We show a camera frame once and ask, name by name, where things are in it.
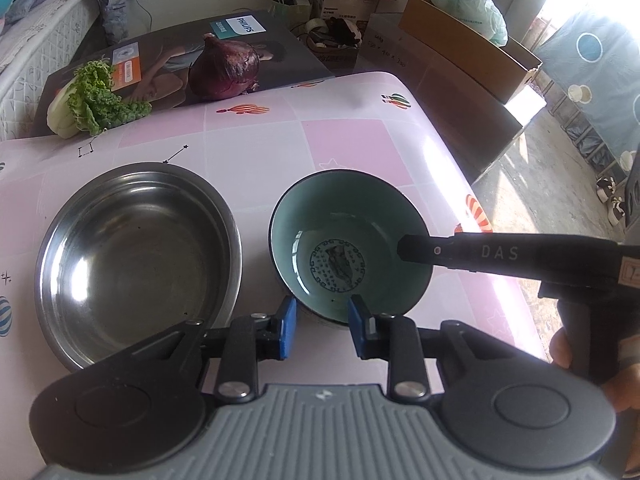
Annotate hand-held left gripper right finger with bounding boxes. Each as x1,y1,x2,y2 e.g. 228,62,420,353
347,294,493,403

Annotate blue circle patterned cloth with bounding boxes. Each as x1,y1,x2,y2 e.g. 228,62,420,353
534,10,640,181

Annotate stainless steel dish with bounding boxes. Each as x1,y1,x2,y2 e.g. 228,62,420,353
34,162,244,372

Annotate person's right hand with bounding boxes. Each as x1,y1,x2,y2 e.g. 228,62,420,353
548,327,640,413

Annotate green ceramic bowl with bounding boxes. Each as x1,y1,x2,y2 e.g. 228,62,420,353
268,169,435,327

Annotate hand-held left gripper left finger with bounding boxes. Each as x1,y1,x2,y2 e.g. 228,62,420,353
145,296,299,405

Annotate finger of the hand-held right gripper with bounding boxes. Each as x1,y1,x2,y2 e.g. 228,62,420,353
396,232,458,267

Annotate green paper bag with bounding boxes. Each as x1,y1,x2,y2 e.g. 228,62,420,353
271,0,314,37

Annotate black white sneaker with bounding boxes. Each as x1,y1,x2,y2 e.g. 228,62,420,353
596,178,621,203
607,196,627,227

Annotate dark printed box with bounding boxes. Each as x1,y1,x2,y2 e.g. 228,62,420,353
42,10,336,138

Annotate pink patterned tablecloth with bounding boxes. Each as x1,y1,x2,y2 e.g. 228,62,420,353
0,71,552,376

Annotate pile of colourful clothes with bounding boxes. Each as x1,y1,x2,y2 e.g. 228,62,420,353
0,0,123,141

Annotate green leaf lettuce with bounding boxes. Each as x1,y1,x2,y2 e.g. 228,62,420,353
46,59,152,139

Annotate green white plastic bag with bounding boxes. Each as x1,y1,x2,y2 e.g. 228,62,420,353
426,0,509,47

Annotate brown cardboard box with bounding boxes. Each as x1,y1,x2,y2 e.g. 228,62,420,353
399,0,544,104

